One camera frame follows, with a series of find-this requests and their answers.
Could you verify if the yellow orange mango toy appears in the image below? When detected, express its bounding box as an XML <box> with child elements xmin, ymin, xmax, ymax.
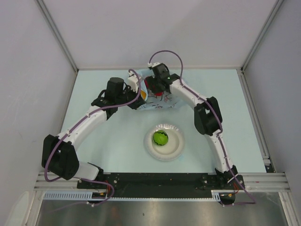
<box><xmin>140</xmin><ymin>90</ymin><xmax>148</xmax><ymax>100</ymax></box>

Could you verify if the light blue plastic bag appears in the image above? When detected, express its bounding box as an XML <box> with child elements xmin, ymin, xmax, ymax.
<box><xmin>137</xmin><ymin>69</ymin><xmax>185</xmax><ymax>111</ymax></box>

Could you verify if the green watermelon toy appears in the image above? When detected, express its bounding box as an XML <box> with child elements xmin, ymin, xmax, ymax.
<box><xmin>152</xmin><ymin>130</ymin><xmax>169</xmax><ymax>146</ymax></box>

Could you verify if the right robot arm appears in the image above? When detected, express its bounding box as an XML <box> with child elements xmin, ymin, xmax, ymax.
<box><xmin>145</xmin><ymin>63</ymin><xmax>242</xmax><ymax>189</ymax></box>

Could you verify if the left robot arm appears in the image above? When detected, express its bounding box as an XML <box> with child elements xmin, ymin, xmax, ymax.
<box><xmin>41</xmin><ymin>75</ymin><xmax>146</xmax><ymax>188</ymax></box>

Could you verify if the red apple toy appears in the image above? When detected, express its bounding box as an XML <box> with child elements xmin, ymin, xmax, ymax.
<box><xmin>144</xmin><ymin>78</ymin><xmax>149</xmax><ymax>89</ymax></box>

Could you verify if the white paper plate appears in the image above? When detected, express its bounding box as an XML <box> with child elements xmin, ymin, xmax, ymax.
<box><xmin>144</xmin><ymin>123</ymin><xmax>185</xmax><ymax>161</ymax></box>

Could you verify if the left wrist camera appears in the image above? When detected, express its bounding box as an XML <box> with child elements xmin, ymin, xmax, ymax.
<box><xmin>127</xmin><ymin>72</ymin><xmax>142</xmax><ymax>93</ymax></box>

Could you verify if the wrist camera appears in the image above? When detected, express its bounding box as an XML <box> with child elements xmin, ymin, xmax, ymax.
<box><xmin>147</xmin><ymin>62</ymin><xmax>163</xmax><ymax>71</ymax></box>
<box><xmin>127</xmin><ymin>72</ymin><xmax>142</xmax><ymax>93</ymax></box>

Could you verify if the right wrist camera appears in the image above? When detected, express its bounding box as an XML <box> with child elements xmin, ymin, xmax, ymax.
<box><xmin>147</xmin><ymin>62</ymin><xmax>163</xmax><ymax>71</ymax></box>

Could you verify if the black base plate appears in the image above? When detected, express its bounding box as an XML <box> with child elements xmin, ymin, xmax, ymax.
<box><xmin>77</xmin><ymin>172</ymin><xmax>246</xmax><ymax>198</ymax></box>

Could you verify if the white cable duct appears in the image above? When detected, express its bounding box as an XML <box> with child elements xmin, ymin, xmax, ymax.
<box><xmin>44</xmin><ymin>191</ymin><xmax>221</xmax><ymax>202</ymax></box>

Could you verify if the aluminium rail frame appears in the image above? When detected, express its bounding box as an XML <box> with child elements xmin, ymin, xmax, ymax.
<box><xmin>34</xmin><ymin>173</ymin><xmax>291</xmax><ymax>192</ymax></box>

